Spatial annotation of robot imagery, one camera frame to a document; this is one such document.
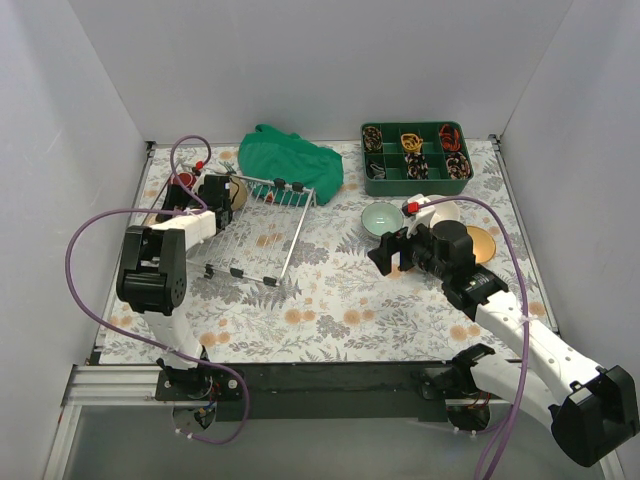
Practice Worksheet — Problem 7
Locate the red floral bowl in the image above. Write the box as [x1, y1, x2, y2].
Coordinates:
[172, 172, 198, 191]

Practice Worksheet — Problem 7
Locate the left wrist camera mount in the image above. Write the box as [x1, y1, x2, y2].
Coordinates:
[185, 160, 207, 179]

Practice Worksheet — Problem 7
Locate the green compartment organizer box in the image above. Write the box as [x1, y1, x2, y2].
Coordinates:
[360, 121, 474, 197]

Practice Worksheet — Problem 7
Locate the black pink floral rolled sock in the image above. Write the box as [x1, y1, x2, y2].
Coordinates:
[405, 153, 429, 180]

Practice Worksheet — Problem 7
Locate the grey black folded sock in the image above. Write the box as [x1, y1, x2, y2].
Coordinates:
[365, 160, 386, 180]

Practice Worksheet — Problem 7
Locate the aluminium frame rail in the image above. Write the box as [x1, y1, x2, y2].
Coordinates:
[41, 363, 166, 480]

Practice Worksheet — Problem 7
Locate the leopard print rolled sock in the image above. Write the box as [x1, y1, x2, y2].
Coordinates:
[362, 125, 383, 153]

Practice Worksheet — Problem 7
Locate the beige flower bowl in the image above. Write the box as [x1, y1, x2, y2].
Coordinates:
[230, 176, 248, 212]

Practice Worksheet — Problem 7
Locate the white bowl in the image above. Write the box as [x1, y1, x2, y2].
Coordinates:
[420, 195, 460, 228]

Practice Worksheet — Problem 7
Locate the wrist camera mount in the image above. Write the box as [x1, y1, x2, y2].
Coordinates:
[185, 160, 207, 179]
[402, 194, 436, 238]

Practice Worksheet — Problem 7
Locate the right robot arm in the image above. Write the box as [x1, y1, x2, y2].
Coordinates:
[367, 220, 639, 467]

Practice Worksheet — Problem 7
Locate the green cloth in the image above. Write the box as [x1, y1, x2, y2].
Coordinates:
[238, 124, 344, 205]

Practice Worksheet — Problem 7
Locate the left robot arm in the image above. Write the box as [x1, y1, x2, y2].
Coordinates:
[116, 175, 233, 400]

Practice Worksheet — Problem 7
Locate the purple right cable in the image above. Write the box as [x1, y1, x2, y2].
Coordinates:
[419, 195, 531, 480]

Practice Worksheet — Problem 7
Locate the tan bowl with logo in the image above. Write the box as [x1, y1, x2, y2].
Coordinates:
[466, 225, 497, 264]

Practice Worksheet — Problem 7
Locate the yellow rolled sock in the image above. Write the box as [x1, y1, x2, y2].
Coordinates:
[400, 133, 423, 153]

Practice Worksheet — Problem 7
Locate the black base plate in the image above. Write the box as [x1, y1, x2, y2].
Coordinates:
[154, 363, 481, 424]

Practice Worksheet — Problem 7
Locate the pale green bowl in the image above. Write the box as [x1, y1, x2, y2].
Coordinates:
[361, 202, 404, 238]

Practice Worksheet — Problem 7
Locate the silver wire dish rack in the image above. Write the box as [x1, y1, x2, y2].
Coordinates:
[186, 169, 316, 287]

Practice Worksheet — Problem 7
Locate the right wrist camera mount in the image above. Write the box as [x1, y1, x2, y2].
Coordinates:
[402, 194, 436, 238]

